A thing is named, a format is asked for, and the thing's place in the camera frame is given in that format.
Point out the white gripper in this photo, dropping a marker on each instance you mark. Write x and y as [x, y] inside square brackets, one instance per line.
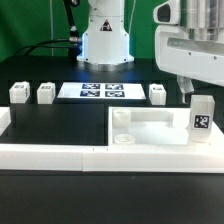
[200, 60]

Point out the white square table top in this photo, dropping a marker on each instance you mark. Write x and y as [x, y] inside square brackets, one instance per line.
[148, 126]

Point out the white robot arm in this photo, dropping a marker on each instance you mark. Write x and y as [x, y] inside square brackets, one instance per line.
[105, 43]

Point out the white U-shaped fence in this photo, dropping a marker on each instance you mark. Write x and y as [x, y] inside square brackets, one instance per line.
[194, 157]

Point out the white marker base plate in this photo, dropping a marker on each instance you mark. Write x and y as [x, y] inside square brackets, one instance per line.
[75, 90]

